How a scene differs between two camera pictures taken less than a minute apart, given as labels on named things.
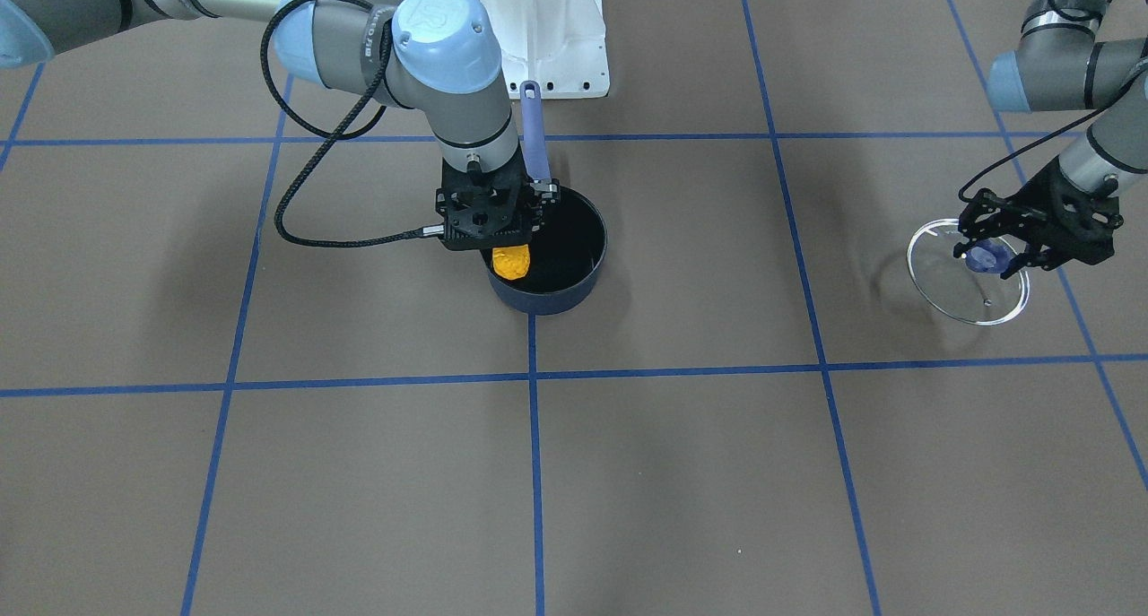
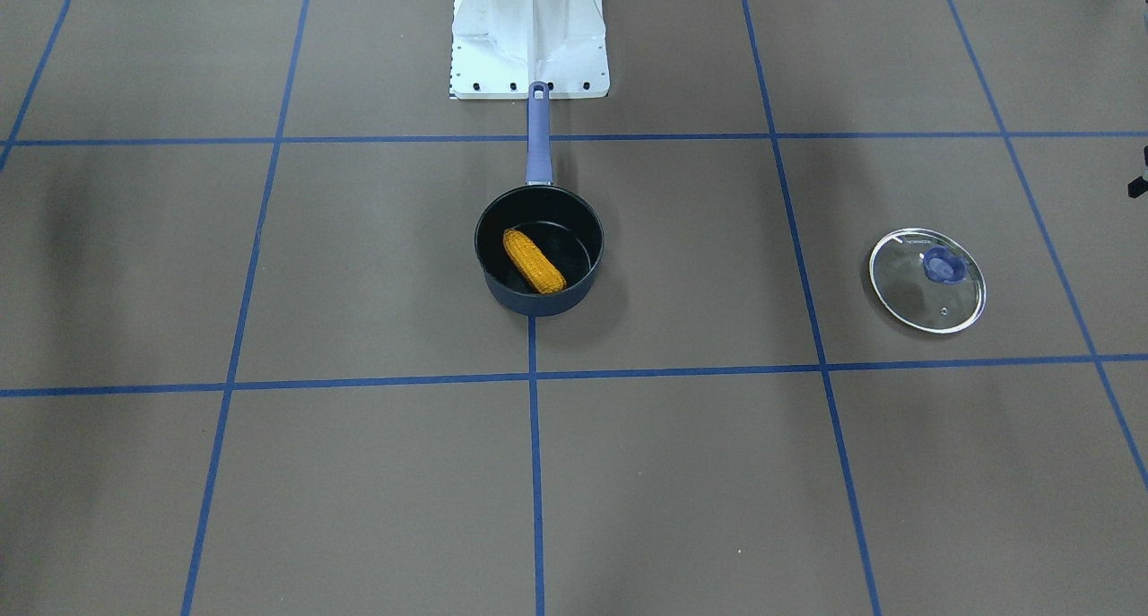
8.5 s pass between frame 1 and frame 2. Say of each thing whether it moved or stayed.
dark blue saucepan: stayed
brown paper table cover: stayed
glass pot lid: moved
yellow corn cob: moved
